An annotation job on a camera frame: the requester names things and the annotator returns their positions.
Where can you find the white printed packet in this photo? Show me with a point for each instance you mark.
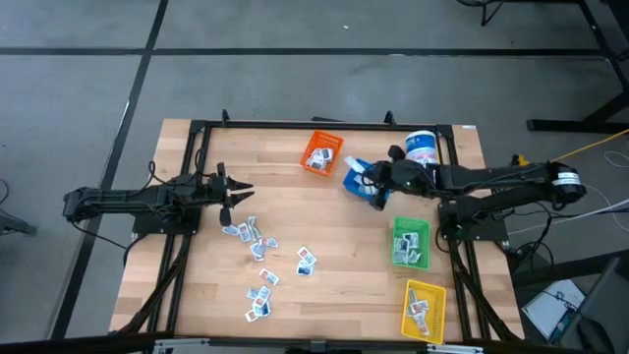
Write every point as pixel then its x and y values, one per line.
pixel 412 240
pixel 324 155
pixel 314 163
pixel 252 293
pixel 270 242
pixel 400 244
pixel 400 257
pixel 414 256
pixel 413 298

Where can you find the orange plastic basket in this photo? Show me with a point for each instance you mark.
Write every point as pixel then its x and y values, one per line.
pixel 334 142

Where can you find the black desk leg frame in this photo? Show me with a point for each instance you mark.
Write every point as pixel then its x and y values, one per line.
pixel 565 125

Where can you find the white wipes canister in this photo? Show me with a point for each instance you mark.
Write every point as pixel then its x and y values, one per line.
pixel 421 145

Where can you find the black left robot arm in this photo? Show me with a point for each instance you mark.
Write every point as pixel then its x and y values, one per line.
pixel 123 196

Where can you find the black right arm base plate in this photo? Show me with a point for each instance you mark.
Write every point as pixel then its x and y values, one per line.
pixel 496 231

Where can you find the white bandage strip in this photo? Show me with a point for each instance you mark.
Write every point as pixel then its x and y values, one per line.
pixel 361 183

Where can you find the white packet green print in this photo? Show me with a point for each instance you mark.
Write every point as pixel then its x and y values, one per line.
pixel 254 227

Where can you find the white box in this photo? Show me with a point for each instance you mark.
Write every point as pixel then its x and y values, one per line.
pixel 550 305

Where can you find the black stand foot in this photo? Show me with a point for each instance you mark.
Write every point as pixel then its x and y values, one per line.
pixel 15 227

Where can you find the silver aluminium bar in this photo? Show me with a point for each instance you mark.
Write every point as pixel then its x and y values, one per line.
pixel 182 345
pixel 454 349

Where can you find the blue plastic basket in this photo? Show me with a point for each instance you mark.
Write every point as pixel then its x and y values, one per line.
pixel 350 184

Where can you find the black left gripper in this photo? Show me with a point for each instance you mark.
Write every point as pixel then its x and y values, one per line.
pixel 221 192

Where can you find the green plastic basket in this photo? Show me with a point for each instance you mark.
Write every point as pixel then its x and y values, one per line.
pixel 417 226

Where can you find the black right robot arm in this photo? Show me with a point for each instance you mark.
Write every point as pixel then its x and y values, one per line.
pixel 491 177

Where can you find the white packet blue print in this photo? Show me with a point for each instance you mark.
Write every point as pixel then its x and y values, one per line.
pixel 304 269
pixel 263 309
pixel 231 230

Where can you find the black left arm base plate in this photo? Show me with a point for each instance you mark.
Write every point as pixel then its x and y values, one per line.
pixel 147 227

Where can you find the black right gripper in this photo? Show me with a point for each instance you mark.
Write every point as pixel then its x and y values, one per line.
pixel 400 177

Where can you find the yellow plastic basket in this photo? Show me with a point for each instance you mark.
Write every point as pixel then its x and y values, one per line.
pixel 437 300

